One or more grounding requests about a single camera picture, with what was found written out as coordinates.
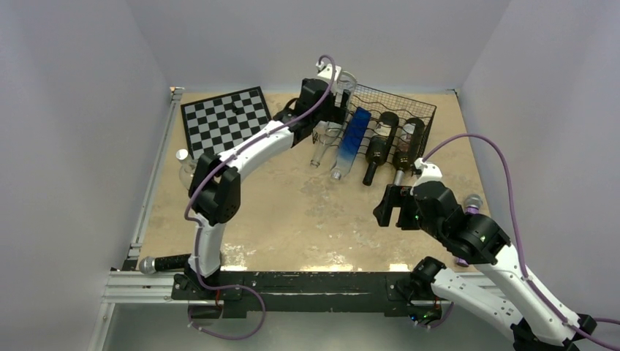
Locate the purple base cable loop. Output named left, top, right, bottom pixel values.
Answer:
left=186, top=285, right=268, bottom=341

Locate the blue rectangular glass bottle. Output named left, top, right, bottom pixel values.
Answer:
left=331, top=107, right=371, bottom=181

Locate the dark green wine bottle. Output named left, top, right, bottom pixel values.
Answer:
left=363, top=111, right=399, bottom=186

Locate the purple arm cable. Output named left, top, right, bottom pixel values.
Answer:
left=183, top=54, right=336, bottom=292
left=421, top=133, right=620, bottom=350

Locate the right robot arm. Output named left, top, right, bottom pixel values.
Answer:
left=373, top=181, right=597, bottom=350

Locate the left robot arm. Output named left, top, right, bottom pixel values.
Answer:
left=177, top=78, right=345, bottom=299

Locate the black white chessboard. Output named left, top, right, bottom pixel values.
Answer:
left=181, top=86, right=271, bottom=159

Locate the purple glitter microphone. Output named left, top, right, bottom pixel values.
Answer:
left=455, top=194, right=483, bottom=268

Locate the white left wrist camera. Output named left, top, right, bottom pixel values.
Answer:
left=316, top=61, right=341, bottom=88

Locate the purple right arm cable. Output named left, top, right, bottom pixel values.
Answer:
left=421, top=133, right=620, bottom=350

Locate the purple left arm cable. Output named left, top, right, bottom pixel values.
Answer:
left=183, top=54, right=336, bottom=292

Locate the clear glass bottle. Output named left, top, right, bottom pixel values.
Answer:
left=310, top=121, right=342, bottom=167

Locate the round clear bottle silver cap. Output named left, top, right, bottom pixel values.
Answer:
left=336, top=70, right=358, bottom=93

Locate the black wire wine rack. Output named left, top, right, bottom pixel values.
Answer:
left=310, top=79, right=436, bottom=179

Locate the clear round flask bottle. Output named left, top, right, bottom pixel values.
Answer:
left=175, top=148, right=197, bottom=190

